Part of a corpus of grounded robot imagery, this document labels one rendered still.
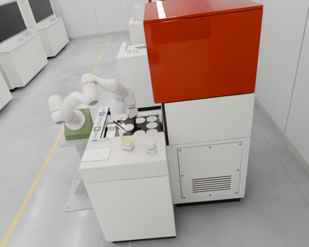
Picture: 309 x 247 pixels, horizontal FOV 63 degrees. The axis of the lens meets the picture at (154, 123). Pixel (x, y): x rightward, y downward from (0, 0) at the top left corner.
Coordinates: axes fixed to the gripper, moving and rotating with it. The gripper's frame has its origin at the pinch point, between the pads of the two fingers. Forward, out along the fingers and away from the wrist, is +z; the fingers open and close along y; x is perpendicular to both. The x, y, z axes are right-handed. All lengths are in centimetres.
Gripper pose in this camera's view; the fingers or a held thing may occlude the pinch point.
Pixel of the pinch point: (134, 120)
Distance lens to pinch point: 230.4
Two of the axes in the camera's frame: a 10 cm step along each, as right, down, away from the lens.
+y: -7.4, 4.4, -5.1
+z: 1.2, 8.3, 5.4
